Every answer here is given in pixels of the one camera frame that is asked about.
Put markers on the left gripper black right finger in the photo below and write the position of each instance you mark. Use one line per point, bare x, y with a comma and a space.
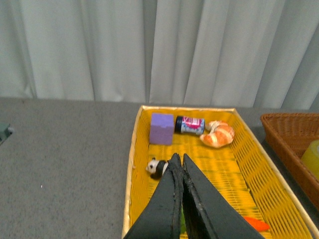
207, 213

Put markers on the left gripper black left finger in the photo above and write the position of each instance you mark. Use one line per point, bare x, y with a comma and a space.
161, 218

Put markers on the yellow tape roll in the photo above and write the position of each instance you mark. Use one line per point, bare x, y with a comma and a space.
310, 158

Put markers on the yellow woven basket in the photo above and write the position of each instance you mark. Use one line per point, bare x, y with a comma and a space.
242, 172

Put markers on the brown wicker basket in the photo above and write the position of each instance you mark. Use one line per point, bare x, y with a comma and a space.
289, 135

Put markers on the toy orange carrot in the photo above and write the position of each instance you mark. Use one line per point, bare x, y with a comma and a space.
258, 225

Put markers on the toy panda figure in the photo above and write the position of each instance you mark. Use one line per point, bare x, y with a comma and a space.
156, 168

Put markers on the toy croissant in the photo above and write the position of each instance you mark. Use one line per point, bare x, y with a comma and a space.
220, 134

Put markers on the small jar with pink label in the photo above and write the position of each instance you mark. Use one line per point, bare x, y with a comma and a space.
184, 124

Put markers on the purple foam cube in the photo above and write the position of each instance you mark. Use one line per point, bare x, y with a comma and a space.
162, 129

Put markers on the white curtain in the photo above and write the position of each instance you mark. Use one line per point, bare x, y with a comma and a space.
228, 53

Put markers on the grey metal object at edge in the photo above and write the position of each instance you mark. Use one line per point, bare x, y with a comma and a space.
6, 130

